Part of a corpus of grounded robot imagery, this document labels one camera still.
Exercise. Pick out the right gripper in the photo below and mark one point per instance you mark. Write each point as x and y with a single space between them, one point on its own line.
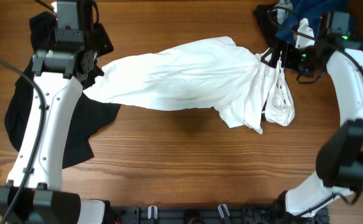
287 50

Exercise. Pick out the navy blue garment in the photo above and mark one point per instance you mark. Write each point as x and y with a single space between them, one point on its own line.
310 9

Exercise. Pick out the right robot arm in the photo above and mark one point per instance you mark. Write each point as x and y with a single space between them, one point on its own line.
336 51

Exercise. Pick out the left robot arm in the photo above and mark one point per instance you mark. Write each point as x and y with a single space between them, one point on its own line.
33 190

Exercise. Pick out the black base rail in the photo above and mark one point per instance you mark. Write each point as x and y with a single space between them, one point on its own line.
221 214

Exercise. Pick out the grey patterned cloth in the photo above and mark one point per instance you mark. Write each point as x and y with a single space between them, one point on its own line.
284 9

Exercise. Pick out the black garment in pile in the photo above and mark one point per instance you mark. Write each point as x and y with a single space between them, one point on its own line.
266 27

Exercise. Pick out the white polo shirt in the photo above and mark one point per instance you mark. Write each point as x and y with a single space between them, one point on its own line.
210 73

